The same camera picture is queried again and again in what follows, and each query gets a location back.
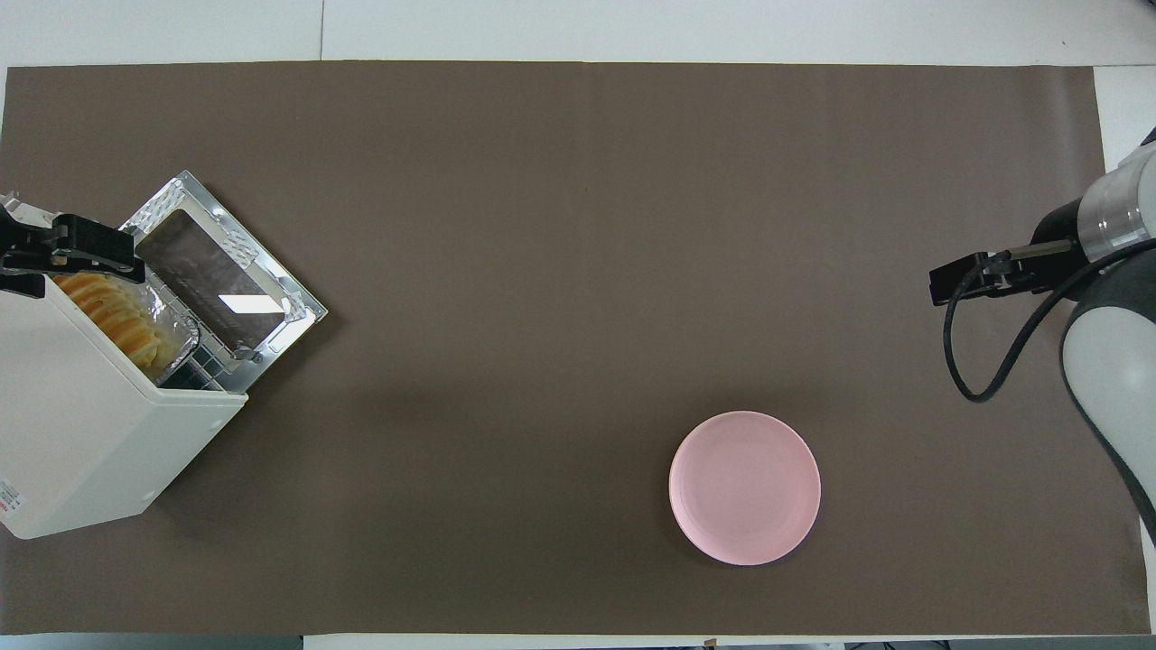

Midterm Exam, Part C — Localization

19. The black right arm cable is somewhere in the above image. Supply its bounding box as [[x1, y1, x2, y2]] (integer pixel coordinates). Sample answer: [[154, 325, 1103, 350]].
[[942, 237, 1156, 404]]

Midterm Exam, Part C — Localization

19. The pink round plate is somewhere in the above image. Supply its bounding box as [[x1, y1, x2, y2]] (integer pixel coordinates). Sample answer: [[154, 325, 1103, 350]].
[[668, 411, 822, 567]]

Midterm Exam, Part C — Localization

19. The brown table mat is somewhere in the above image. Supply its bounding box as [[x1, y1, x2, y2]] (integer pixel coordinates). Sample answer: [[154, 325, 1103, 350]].
[[0, 61, 1150, 636]]

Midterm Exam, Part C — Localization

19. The aluminium foil tray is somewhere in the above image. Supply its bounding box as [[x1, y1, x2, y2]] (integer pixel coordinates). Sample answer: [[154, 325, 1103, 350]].
[[54, 271, 202, 376]]

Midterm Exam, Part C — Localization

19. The glass oven door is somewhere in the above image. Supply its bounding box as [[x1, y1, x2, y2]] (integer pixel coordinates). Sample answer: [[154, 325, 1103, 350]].
[[120, 170, 328, 373]]

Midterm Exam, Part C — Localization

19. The white toaster oven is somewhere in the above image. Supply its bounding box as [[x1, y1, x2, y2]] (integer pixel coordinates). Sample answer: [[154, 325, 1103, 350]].
[[0, 190, 249, 540]]

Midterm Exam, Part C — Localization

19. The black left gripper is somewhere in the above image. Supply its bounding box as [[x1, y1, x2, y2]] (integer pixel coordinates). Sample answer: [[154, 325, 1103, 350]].
[[0, 213, 146, 300]]

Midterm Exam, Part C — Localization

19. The yellow sliced bread loaf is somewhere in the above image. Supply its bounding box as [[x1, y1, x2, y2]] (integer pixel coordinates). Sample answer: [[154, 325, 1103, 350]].
[[52, 274, 169, 369]]

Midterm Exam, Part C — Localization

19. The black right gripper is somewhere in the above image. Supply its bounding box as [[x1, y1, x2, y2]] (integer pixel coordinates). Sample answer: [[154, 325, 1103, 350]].
[[929, 199, 1091, 308]]

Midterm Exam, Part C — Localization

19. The metal oven wire rack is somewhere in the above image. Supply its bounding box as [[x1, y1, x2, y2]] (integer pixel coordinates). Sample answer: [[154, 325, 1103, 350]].
[[144, 271, 249, 394]]

